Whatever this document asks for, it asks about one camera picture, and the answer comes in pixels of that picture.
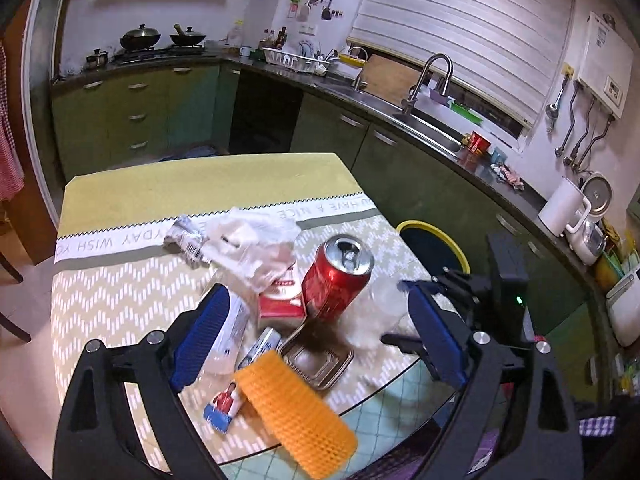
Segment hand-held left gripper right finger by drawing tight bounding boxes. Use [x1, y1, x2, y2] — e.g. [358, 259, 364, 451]
[398, 280, 586, 480]

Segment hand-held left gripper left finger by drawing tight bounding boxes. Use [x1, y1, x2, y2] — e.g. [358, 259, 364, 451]
[52, 284, 231, 480]

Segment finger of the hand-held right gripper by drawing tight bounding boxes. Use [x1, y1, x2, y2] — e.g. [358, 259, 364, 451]
[432, 267, 493, 321]
[381, 332, 426, 357]

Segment yellow rimmed trash bin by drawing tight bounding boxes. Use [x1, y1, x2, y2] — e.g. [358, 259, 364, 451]
[396, 220, 471, 286]

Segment clear plastic cup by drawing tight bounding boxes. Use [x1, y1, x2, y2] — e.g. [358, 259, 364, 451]
[345, 280, 418, 356]

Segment red white milk carton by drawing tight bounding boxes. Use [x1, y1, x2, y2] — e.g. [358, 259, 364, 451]
[257, 280, 307, 331]

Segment red soda can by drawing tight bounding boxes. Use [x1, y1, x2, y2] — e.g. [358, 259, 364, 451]
[301, 235, 375, 322]

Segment white plastic bottle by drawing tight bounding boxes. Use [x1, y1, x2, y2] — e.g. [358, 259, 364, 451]
[212, 290, 251, 371]

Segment small blue white box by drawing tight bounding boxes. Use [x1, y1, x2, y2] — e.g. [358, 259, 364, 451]
[235, 327, 282, 372]

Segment blue and white small packet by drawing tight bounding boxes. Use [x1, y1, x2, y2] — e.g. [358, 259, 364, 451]
[203, 381, 246, 433]

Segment teal checkered cloth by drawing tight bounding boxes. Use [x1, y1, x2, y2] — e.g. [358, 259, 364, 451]
[220, 360, 461, 480]

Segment rectangular metal tin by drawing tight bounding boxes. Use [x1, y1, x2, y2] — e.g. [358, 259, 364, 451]
[277, 322, 355, 391]

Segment white electric kettle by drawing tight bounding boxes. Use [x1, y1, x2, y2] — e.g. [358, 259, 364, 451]
[538, 176, 591, 238]

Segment silver foil wrapper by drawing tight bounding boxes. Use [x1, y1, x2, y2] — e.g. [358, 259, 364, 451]
[162, 215, 213, 266]

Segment crumpled clear plastic bag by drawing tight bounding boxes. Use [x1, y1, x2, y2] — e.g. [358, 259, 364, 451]
[202, 207, 301, 293]

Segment orange foam net sleeve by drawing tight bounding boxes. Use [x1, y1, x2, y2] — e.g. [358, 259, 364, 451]
[234, 350, 359, 480]

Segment white countertop appliance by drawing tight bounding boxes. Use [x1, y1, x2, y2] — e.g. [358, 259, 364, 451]
[606, 267, 640, 346]

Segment steel sink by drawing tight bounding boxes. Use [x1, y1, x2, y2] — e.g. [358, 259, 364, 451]
[350, 87, 466, 156]

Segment green plastic tray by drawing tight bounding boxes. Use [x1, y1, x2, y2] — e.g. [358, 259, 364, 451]
[450, 101, 483, 125]

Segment hanging steel ladle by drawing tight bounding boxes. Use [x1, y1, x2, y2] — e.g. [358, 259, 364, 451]
[546, 72, 571, 136]

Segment blue floor mat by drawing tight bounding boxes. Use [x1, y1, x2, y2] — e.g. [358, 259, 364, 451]
[165, 145, 221, 161]

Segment dark wooden chair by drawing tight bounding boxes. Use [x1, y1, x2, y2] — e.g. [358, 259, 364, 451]
[0, 250, 31, 343]

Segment steel kitchen faucet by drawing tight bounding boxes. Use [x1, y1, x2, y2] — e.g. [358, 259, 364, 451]
[401, 53, 455, 116]

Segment wooden cutting board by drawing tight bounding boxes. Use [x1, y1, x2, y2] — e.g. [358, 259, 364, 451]
[362, 53, 426, 106]

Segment green kitchen cabinets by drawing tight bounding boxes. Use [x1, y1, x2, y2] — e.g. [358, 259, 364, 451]
[50, 60, 611, 401]

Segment white water heater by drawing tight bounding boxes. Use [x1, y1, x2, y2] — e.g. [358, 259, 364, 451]
[572, 11, 636, 120]

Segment white window blind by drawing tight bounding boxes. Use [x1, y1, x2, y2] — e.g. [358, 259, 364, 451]
[347, 0, 576, 133]

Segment red checkered cloth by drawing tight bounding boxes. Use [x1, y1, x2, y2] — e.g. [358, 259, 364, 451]
[0, 42, 26, 201]

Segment white dish rack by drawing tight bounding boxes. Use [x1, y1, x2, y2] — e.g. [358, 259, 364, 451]
[261, 46, 331, 75]

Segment gas stove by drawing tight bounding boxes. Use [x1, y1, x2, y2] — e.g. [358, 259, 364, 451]
[112, 44, 221, 63]

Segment clear oil bottle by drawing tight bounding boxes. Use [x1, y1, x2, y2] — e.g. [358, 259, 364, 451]
[227, 20, 246, 53]

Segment black wok with lid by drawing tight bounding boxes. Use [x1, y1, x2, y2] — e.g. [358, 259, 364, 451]
[119, 24, 162, 52]

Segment black wok with handle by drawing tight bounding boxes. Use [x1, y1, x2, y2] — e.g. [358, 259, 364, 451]
[169, 24, 207, 47]

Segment wall utensil rack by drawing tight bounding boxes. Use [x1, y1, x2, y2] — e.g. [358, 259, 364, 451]
[287, 0, 346, 22]

